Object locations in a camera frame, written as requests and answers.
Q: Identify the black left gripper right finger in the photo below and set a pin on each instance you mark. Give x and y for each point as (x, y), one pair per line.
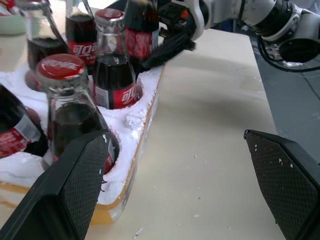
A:
(287, 180)

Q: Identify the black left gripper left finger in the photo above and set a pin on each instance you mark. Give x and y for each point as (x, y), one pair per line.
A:
(50, 200)

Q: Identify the glass cola bottle red label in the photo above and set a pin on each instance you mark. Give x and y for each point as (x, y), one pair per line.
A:
(12, 125)
(42, 47)
(81, 35)
(141, 37)

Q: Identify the crate with white foam insert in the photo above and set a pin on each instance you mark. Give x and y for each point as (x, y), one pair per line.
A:
(136, 112)

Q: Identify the red and white object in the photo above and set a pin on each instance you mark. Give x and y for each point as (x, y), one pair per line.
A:
(7, 6)

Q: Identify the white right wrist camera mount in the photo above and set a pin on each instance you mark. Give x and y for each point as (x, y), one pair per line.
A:
(199, 18)

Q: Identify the pale green object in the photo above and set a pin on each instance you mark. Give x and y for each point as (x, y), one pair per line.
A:
(10, 25)

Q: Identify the glass cola bottle red cap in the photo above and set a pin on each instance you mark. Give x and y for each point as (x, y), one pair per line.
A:
(72, 122)
(113, 75)

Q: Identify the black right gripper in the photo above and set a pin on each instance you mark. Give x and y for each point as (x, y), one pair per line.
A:
(172, 15)

